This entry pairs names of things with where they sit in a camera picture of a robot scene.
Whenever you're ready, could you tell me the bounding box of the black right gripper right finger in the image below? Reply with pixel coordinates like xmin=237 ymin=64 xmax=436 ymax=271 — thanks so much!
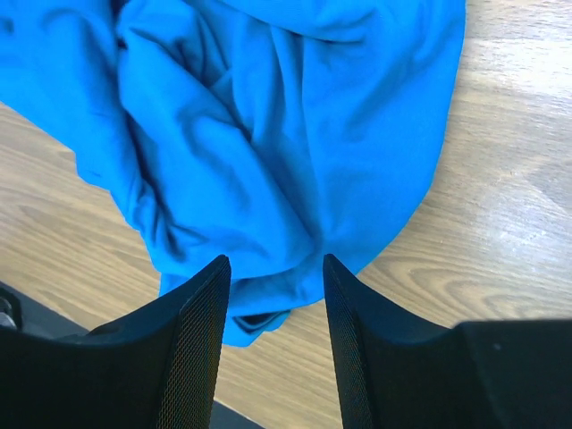
xmin=323 ymin=255 xmax=571 ymax=428

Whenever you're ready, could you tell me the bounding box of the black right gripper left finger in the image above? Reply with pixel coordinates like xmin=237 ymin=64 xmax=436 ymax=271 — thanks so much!
xmin=1 ymin=256 xmax=231 ymax=428

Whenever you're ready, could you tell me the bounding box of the blue t shirt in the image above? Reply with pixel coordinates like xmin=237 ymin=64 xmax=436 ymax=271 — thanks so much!
xmin=1 ymin=1 xmax=466 ymax=347

